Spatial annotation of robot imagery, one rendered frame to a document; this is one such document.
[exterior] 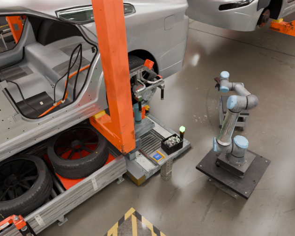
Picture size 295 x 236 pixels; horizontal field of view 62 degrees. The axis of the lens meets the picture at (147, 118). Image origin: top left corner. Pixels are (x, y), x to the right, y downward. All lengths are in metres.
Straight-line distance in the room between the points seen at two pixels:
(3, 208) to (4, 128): 0.71
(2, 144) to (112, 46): 1.34
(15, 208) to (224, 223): 2.02
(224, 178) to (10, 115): 2.14
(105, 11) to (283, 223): 2.59
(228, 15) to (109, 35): 3.19
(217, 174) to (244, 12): 2.93
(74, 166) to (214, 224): 1.55
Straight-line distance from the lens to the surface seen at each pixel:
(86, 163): 2.67
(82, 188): 2.69
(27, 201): 2.61
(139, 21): 2.73
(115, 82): 2.05
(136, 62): 2.85
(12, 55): 4.11
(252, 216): 2.99
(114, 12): 1.86
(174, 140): 2.68
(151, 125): 3.46
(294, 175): 3.50
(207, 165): 2.85
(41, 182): 2.66
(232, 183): 2.77
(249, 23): 4.90
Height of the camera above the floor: 2.49
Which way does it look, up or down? 41 degrees down
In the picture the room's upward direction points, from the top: 2 degrees counter-clockwise
